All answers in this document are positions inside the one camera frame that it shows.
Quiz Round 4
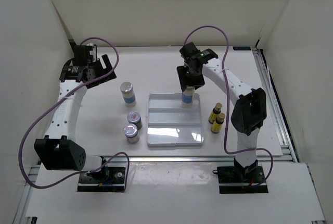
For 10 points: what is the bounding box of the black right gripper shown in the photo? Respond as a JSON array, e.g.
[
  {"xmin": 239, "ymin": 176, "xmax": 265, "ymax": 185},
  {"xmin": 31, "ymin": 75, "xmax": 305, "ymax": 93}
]
[{"xmin": 177, "ymin": 65, "xmax": 206, "ymax": 92}]

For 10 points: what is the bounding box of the white granule jar blue label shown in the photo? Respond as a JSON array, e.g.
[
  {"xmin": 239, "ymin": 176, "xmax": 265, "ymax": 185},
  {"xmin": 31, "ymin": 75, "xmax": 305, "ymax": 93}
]
[{"xmin": 182, "ymin": 86, "xmax": 195, "ymax": 108}]

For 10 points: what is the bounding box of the yellow label brown sauce bottle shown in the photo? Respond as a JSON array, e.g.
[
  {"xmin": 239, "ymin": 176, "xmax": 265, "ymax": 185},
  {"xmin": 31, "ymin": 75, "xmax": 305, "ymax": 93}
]
[{"xmin": 208, "ymin": 103, "xmax": 222, "ymax": 124}]

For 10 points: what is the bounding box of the dark spice jar red label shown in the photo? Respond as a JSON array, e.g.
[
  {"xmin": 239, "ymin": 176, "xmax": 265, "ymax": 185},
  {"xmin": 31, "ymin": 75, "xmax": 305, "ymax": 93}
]
[{"xmin": 127, "ymin": 111, "xmax": 143, "ymax": 130}]

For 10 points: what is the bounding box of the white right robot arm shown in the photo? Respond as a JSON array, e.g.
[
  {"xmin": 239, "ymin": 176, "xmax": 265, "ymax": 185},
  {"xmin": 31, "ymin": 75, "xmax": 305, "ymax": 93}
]
[{"xmin": 177, "ymin": 42, "xmax": 267, "ymax": 182}]

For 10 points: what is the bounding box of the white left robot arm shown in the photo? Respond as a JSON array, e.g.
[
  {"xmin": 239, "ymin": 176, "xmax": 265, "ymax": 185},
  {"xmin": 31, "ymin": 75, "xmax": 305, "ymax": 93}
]
[{"xmin": 34, "ymin": 44, "xmax": 117, "ymax": 182}]

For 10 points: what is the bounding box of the white plastic organizer tray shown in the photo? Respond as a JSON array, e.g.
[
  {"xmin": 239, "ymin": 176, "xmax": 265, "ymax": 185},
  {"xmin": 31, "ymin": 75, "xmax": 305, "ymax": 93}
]
[{"xmin": 147, "ymin": 94, "xmax": 204, "ymax": 148}]

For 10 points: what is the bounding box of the grey spice jar silver lid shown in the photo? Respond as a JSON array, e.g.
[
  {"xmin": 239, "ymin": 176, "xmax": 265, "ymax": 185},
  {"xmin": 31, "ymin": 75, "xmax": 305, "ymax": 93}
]
[{"xmin": 124, "ymin": 123, "xmax": 140, "ymax": 143}]

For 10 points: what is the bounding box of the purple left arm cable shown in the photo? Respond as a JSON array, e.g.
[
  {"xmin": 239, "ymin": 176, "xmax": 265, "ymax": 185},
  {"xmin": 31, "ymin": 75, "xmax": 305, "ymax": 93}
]
[{"xmin": 20, "ymin": 36, "xmax": 130, "ymax": 192}]

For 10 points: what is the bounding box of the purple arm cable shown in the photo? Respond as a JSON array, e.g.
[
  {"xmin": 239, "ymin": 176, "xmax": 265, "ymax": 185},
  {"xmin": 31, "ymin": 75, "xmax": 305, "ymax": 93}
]
[
  {"xmin": 183, "ymin": 25, "xmax": 273, "ymax": 184},
  {"xmin": 20, "ymin": 36, "xmax": 130, "ymax": 192}
]

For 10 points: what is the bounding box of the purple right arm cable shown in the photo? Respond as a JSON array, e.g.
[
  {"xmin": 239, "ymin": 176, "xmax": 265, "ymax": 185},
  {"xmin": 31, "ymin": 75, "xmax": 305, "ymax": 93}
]
[{"xmin": 183, "ymin": 25, "xmax": 273, "ymax": 184}]

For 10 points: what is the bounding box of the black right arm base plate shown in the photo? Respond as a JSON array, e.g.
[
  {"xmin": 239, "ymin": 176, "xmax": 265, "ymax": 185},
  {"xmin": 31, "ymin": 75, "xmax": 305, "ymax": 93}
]
[{"xmin": 212, "ymin": 166, "xmax": 268, "ymax": 194}]

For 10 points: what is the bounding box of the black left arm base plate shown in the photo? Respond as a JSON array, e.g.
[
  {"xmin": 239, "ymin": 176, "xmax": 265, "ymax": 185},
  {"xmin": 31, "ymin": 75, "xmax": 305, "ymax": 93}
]
[{"xmin": 77, "ymin": 163, "xmax": 127, "ymax": 193}]

